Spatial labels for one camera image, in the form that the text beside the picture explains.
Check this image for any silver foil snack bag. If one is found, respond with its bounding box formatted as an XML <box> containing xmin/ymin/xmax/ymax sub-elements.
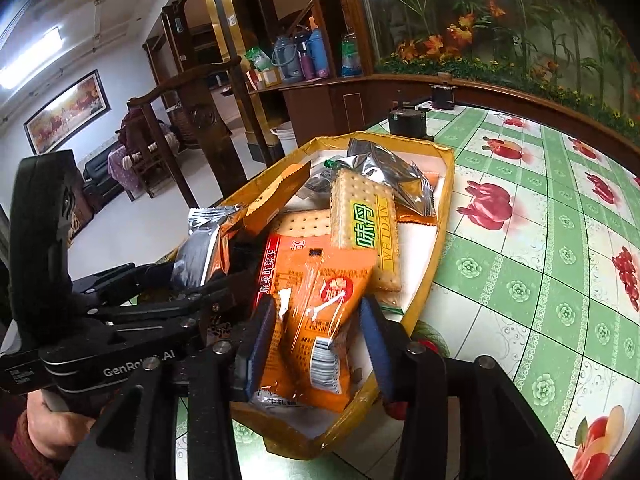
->
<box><xmin>347</xmin><ymin>139</ymin><xmax>423</xmax><ymax>197</ymax></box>

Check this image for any orange red-logo snack pack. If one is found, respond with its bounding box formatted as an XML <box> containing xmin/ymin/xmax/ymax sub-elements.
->
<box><xmin>257</xmin><ymin>234</ymin><xmax>378</xmax><ymax>413</ymax></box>

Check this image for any yellow label cracker pack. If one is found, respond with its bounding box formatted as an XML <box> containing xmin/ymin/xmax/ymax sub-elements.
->
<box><xmin>331</xmin><ymin>168</ymin><xmax>401</xmax><ymax>292</ymax></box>

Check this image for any green plastic bottle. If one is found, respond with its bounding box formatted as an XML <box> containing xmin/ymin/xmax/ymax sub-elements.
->
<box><xmin>341</xmin><ymin>32</ymin><xmax>362</xmax><ymax>77</ymax></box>

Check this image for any left hand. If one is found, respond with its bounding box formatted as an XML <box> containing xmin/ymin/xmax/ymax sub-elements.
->
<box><xmin>26</xmin><ymin>390</ymin><xmax>96</xmax><ymax>460</ymax></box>

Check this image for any small black motor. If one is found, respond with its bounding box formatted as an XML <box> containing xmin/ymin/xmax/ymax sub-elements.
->
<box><xmin>431</xmin><ymin>84</ymin><xmax>456</xmax><ymax>110</ymax></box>

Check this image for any small orange snack packet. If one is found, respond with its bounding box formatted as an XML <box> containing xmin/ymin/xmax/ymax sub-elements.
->
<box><xmin>396</xmin><ymin>172</ymin><xmax>439</xmax><ymax>226</ymax></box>

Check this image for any large orange biscuit pack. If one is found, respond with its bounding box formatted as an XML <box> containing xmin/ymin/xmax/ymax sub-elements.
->
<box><xmin>222</xmin><ymin>162</ymin><xmax>311</xmax><ymax>238</ymax></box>

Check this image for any green fruit pattern tablecloth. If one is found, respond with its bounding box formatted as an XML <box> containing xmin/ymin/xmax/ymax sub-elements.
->
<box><xmin>174</xmin><ymin>102</ymin><xmax>640</xmax><ymax>480</ymax></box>

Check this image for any cracker pack green edge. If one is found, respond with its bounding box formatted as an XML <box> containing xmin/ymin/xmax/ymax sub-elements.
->
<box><xmin>271</xmin><ymin>209</ymin><xmax>331</xmax><ymax>237</ymax></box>

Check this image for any blue water bottle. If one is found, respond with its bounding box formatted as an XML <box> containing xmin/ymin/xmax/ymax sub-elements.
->
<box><xmin>307</xmin><ymin>16</ymin><xmax>330</xmax><ymax>79</ymax></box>

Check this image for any yellow-taped white foam box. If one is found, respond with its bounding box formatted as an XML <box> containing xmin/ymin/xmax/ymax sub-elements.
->
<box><xmin>164</xmin><ymin>130</ymin><xmax>457</xmax><ymax>461</ymax></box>

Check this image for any framed landscape painting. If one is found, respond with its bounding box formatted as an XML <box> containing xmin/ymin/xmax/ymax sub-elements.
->
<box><xmin>24</xmin><ymin>70</ymin><xmax>111</xmax><ymax>155</ymax></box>

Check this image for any large black round motor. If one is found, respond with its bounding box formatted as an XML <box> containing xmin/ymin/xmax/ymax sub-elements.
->
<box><xmin>388</xmin><ymin>106</ymin><xmax>434</xmax><ymax>141</ymax></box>

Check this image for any grey thermos jug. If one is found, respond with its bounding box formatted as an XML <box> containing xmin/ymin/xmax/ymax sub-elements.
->
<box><xmin>271</xmin><ymin>36</ymin><xmax>304</xmax><ymax>84</ymax></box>

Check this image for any dark wooden chair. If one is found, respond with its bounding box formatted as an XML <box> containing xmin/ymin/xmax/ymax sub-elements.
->
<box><xmin>127</xmin><ymin>55</ymin><xmax>259</xmax><ymax>208</ymax></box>

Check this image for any dark green snack packet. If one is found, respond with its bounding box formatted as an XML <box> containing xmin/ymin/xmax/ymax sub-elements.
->
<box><xmin>323</xmin><ymin>158</ymin><xmax>352</xmax><ymax>171</ymax></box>

